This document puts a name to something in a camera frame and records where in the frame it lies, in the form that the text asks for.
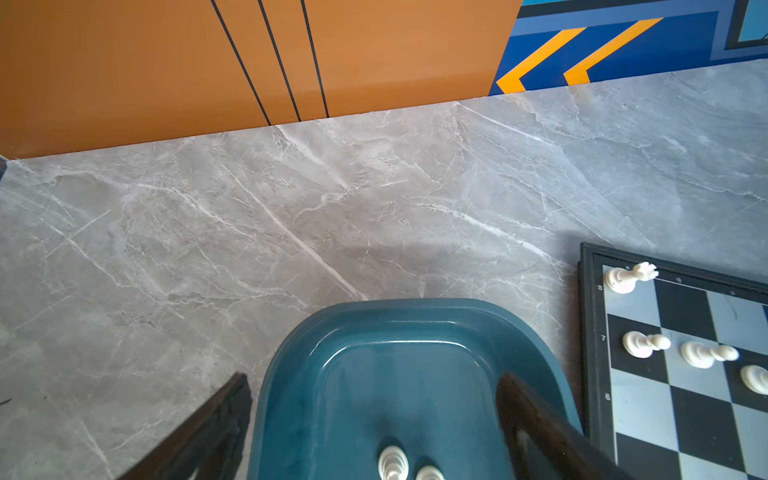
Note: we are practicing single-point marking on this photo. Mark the black and silver chessboard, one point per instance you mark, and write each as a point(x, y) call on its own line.
point(659, 417)

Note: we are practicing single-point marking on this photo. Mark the white pawn one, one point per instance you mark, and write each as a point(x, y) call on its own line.
point(640, 345)

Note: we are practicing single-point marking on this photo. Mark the white pawn three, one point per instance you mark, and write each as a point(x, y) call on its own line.
point(755, 378)

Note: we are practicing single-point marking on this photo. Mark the white piece in tray two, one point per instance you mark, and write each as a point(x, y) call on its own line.
point(429, 472)

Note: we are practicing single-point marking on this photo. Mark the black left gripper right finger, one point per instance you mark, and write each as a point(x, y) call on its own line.
point(540, 443)

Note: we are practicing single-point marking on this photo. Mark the white pawn two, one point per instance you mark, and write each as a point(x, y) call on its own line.
point(701, 356)

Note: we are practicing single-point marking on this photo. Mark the white piece in tray one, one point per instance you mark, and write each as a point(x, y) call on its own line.
point(393, 464)

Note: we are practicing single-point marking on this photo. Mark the white rook far left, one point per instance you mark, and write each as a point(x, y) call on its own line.
point(622, 281)

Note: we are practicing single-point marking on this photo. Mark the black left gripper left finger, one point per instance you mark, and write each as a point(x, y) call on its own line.
point(209, 444)

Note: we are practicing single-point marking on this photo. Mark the teal tray with white pieces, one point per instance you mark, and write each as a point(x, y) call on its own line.
point(420, 374)

